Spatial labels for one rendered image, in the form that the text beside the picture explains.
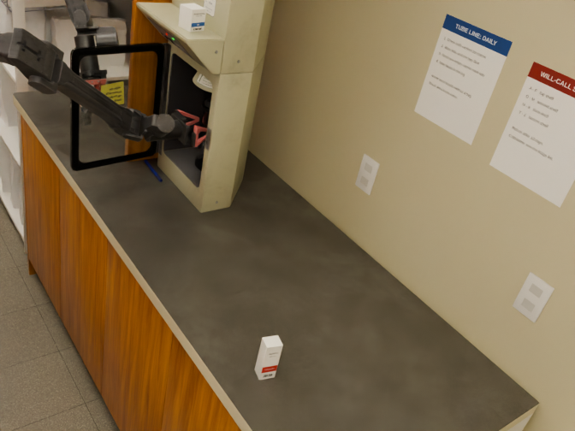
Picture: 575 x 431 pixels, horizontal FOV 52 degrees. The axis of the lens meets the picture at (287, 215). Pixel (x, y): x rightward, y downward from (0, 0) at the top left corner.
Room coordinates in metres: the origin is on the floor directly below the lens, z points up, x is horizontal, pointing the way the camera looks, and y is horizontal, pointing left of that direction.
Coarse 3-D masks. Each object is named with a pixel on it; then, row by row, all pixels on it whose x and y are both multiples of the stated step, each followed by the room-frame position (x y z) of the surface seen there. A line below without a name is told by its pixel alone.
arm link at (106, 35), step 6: (78, 12) 1.73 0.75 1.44; (84, 12) 1.74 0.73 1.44; (78, 18) 1.72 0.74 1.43; (84, 18) 1.73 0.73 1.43; (78, 24) 1.71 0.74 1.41; (84, 24) 1.72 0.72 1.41; (78, 30) 1.72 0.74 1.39; (84, 30) 1.73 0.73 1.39; (90, 30) 1.74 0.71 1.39; (96, 30) 1.75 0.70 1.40; (102, 30) 1.74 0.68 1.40; (108, 30) 1.75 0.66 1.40; (114, 30) 1.75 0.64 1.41; (102, 36) 1.73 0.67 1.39; (108, 36) 1.73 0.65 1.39; (114, 36) 1.74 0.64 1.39; (102, 42) 1.72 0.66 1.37; (108, 42) 1.72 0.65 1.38; (114, 42) 1.73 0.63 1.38
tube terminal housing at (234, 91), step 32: (192, 0) 1.73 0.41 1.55; (224, 0) 1.60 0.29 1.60; (256, 0) 1.64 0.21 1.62; (224, 32) 1.59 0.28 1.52; (256, 32) 1.65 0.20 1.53; (192, 64) 1.70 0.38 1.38; (224, 64) 1.59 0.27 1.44; (256, 64) 1.70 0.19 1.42; (224, 96) 1.60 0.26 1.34; (256, 96) 1.82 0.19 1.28; (224, 128) 1.61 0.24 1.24; (160, 160) 1.80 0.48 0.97; (224, 160) 1.62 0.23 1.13; (192, 192) 1.63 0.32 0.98; (224, 192) 1.64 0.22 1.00
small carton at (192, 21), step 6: (180, 6) 1.60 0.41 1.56; (186, 6) 1.59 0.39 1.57; (192, 6) 1.60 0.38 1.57; (198, 6) 1.62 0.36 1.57; (180, 12) 1.60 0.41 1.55; (186, 12) 1.59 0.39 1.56; (192, 12) 1.57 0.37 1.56; (198, 12) 1.59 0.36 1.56; (204, 12) 1.61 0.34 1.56; (180, 18) 1.60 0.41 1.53; (186, 18) 1.59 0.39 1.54; (192, 18) 1.57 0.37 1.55; (198, 18) 1.59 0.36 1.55; (204, 18) 1.61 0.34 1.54; (180, 24) 1.60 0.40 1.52; (186, 24) 1.58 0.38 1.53; (192, 24) 1.58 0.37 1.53; (198, 24) 1.59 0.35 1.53; (204, 24) 1.61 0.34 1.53; (192, 30) 1.58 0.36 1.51; (198, 30) 1.60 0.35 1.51
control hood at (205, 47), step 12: (144, 12) 1.71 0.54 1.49; (156, 12) 1.68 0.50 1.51; (168, 12) 1.71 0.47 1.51; (168, 24) 1.60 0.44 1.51; (180, 36) 1.53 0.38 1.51; (192, 36) 1.54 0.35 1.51; (204, 36) 1.57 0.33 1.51; (216, 36) 1.59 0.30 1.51; (192, 48) 1.52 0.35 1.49; (204, 48) 1.54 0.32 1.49; (216, 48) 1.57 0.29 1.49; (204, 60) 1.54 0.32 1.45; (216, 60) 1.57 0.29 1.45; (216, 72) 1.58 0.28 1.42
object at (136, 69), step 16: (80, 48) 1.59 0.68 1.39; (80, 64) 1.59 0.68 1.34; (96, 64) 1.62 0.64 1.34; (112, 64) 1.66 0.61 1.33; (128, 64) 1.70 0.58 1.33; (144, 64) 1.74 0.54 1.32; (96, 80) 1.62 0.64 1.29; (112, 80) 1.66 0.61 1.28; (128, 80) 1.71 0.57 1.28; (144, 80) 1.75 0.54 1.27; (112, 96) 1.67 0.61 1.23; (128, 96) 1.71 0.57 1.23; (144, 96) 1.75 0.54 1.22; (80, 112) 1.59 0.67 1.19; (144, 112) 1.75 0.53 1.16; (80, 128) 1.59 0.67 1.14; (96, 128) 1.63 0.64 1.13; (80, 144) 1.59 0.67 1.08; (96, 144) 1.63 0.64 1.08; (112, 144) 1.67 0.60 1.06; (128, 144) 1.72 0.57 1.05; (144, 144) 1.76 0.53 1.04; (80, 160) 1.59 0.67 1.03; (96, 160) 1.63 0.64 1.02
